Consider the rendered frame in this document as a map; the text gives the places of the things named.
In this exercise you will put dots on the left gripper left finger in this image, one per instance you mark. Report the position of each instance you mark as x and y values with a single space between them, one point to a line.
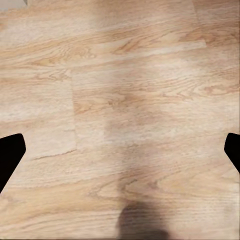
12 150

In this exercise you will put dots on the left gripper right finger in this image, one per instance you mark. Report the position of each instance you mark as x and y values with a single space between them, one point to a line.
232 149

